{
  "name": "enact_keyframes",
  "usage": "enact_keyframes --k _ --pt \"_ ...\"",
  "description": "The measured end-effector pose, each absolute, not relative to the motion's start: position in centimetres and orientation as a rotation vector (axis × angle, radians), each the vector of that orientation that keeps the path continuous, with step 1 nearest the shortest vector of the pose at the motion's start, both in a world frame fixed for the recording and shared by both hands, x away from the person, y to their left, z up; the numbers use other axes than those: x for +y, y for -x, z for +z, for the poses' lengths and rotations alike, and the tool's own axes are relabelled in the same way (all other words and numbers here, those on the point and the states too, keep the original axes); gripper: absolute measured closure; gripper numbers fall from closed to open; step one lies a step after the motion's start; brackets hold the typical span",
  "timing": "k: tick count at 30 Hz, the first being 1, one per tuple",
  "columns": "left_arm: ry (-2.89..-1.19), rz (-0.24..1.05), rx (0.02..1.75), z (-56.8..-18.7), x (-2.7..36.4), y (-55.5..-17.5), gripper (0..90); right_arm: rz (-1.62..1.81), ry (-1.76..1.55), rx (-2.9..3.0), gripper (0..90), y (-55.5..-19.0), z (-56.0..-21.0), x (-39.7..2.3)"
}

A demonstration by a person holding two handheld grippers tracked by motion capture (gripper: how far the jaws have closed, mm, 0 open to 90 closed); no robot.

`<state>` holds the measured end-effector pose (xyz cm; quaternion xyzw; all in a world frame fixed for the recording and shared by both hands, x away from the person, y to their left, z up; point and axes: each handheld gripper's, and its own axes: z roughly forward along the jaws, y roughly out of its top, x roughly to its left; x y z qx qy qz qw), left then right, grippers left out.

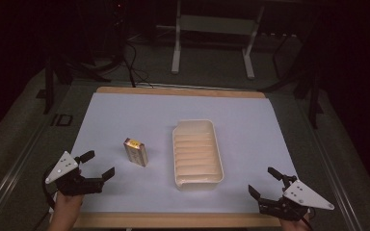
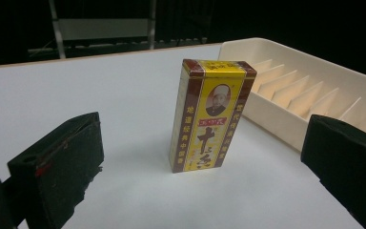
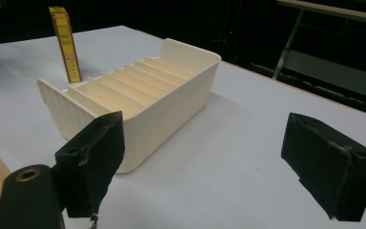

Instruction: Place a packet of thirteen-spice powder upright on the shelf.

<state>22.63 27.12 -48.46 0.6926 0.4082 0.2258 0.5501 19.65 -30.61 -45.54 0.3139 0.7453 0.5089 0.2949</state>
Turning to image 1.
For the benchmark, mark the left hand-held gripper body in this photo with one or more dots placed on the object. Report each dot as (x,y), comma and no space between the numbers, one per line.
(65,166)

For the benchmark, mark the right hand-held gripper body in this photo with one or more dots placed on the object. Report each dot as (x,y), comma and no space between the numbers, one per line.
(302,195)

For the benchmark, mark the silver foil packet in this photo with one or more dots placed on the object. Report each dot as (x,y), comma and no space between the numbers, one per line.
(136,152)

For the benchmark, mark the white ribbed plastic tray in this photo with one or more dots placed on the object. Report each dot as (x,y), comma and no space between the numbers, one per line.
(196,155)

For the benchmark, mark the person's right hand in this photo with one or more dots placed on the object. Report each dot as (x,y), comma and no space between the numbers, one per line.
(294,224)

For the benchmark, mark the person's left hand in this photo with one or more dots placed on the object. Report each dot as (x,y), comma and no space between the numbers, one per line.
(66,210)

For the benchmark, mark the white paper sheet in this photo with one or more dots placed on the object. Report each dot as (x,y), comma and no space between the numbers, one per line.
(247,138)

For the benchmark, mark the black tripod stand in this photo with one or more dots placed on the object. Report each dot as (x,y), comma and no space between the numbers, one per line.
(313,96)
(49,86)

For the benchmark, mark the white metal stand frame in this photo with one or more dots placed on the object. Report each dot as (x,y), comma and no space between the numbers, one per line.
(216,25)

